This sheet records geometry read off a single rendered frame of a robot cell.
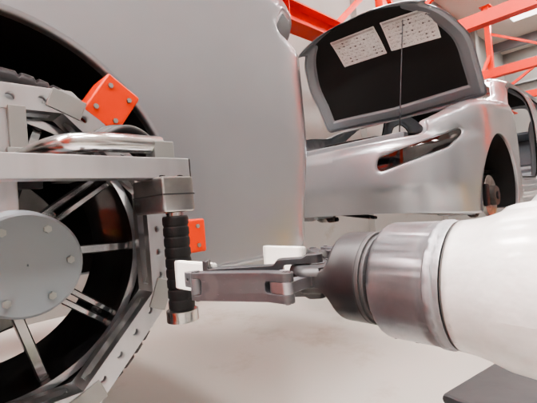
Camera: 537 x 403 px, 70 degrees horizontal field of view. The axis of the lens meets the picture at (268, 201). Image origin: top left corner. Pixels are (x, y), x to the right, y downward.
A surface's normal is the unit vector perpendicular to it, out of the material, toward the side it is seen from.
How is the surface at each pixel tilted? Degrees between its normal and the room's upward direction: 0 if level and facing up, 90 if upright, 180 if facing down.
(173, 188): 90
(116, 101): 90
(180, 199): 90
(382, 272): 71
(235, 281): 90
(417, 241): 42
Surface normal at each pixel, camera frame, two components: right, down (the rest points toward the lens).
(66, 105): 0.69, -0.07
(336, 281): -0.73, -0.02
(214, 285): -0.37, 0.01
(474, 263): -0.86, -0.36
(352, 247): -0.57, -0.67
